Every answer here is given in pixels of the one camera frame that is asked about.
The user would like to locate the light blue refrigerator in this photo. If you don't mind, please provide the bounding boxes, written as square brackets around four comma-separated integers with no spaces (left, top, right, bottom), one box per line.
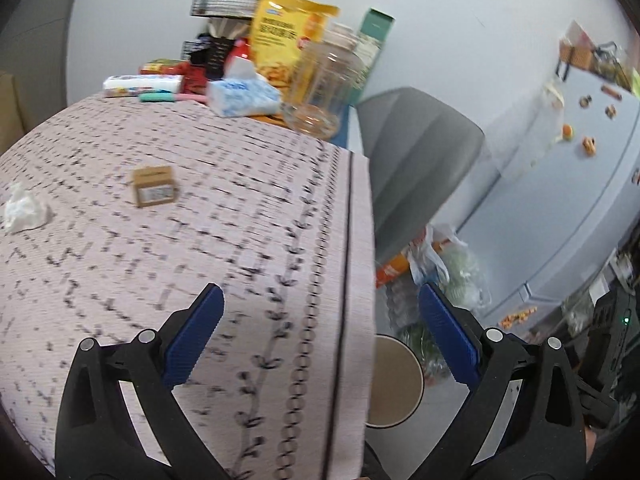
[460,68,639,333]

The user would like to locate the blue white tissue pack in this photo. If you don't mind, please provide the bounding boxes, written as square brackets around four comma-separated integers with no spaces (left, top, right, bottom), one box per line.
[206,56,282,118]

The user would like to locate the clear plastic jar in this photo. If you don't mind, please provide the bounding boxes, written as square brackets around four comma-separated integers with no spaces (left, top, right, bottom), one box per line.
[282,23,363,141]

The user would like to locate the grey upholstered chair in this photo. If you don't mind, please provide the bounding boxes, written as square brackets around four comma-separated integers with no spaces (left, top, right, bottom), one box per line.
[356,87,485,263]

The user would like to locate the pink patterned tablecloth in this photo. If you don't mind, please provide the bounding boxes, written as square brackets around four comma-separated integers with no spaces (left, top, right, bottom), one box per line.
[1,96,374,479]

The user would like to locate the red snack package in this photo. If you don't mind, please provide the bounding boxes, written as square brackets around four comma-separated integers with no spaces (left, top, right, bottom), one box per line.
[139,58,191,76]

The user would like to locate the white cling film roll box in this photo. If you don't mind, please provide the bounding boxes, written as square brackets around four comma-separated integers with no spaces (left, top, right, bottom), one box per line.
[103,74,183,98]

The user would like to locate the clear trash bag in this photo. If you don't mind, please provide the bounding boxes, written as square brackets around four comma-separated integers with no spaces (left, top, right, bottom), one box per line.
[376,224,491,388]

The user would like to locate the green white box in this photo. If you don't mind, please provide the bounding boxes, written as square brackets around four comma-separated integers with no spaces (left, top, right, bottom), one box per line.
[349,8,395,105]

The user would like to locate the round beige stool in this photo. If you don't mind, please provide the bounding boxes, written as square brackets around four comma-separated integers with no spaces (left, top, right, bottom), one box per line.
[367,334,425,429]

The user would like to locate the wire mesh basket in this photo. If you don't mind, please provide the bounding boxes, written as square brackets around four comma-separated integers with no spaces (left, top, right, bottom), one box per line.
[191,0,259,20]

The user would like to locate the small brown cardboard box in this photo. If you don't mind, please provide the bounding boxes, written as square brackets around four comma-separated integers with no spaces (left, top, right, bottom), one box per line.
[132,166,177,208]

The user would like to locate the black pen holder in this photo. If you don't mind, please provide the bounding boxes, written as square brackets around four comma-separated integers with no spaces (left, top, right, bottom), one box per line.
[189,34,234,80]

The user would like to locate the small crumpled white tissue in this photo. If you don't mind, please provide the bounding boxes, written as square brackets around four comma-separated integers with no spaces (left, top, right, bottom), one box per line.
[2,182,52,234]

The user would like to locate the teal pink marker pen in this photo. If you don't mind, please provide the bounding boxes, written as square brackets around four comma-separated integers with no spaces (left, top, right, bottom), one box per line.
[138,92,207,104]

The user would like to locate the yellow snack bag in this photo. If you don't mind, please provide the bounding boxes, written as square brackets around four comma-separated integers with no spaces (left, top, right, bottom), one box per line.
[250,0,340,91]

